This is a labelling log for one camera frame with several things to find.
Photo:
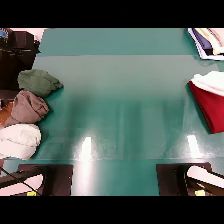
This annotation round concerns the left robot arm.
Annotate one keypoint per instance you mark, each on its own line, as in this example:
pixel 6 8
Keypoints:
pixel 53 178

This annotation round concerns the brown garment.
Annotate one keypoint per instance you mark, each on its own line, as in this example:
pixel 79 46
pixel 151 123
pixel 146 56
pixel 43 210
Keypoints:
pixel 29 107

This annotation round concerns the beige garment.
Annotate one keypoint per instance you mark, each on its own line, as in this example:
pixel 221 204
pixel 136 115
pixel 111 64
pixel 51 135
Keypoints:
pixel 215 38

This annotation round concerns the dark blue garment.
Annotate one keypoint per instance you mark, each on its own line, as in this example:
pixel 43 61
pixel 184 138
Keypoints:
pixel 201 41

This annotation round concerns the green garment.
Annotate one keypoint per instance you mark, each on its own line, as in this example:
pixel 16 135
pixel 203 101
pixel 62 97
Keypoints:
pixel 38 81

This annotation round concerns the red garment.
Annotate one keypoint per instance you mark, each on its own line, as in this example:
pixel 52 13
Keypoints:
pixel 213 110

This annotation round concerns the off-white garment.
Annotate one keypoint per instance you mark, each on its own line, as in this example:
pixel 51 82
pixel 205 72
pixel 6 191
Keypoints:
pixel 18 140

